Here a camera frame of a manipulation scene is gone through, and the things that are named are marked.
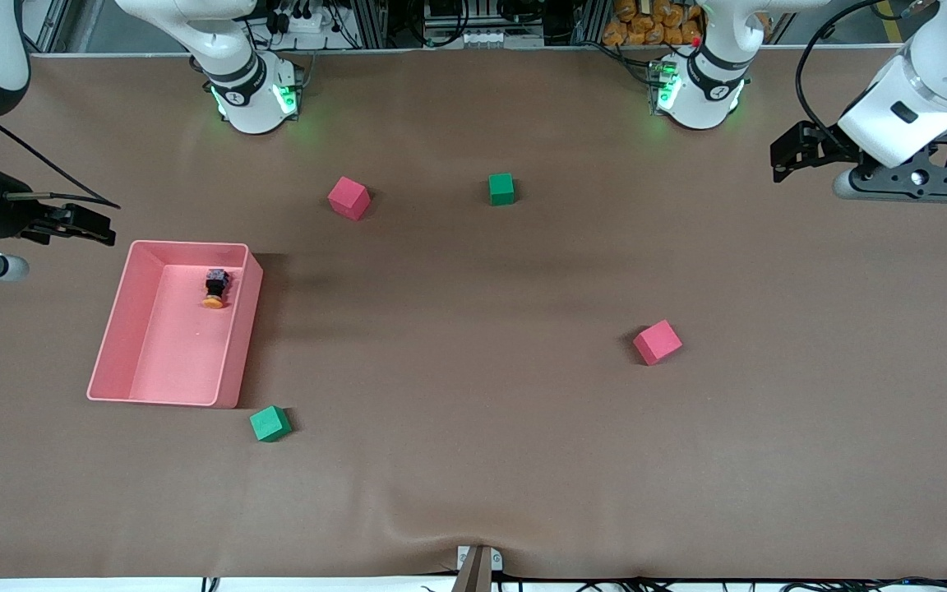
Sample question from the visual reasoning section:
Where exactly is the yellow push button switch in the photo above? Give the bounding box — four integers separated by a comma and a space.
203, 268, 233, 311

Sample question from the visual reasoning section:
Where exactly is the pink plastic tray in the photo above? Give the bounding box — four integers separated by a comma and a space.
86, 240, 264, 409

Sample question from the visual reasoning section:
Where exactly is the pile of orange objects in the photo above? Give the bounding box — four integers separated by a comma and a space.
603, 0, 705, 48

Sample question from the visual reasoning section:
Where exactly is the pink cube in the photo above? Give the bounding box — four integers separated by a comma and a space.
327, 176, 372, 221
633, 319, 684, 367

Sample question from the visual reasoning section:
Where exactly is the white power strip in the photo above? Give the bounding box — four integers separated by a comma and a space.
272, 8, 335, 35

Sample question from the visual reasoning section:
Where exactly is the brown table cover mat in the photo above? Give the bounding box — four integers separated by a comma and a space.
0, 49, 947, 580

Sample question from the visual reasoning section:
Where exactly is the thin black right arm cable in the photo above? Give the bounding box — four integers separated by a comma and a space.
0, 118, 122, 210

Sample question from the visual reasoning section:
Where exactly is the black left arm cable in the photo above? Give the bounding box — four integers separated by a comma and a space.
796, 0, 935, 150

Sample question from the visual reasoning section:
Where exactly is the brown post with metal bracket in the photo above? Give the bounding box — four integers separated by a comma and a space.
450, 545, 505, 592

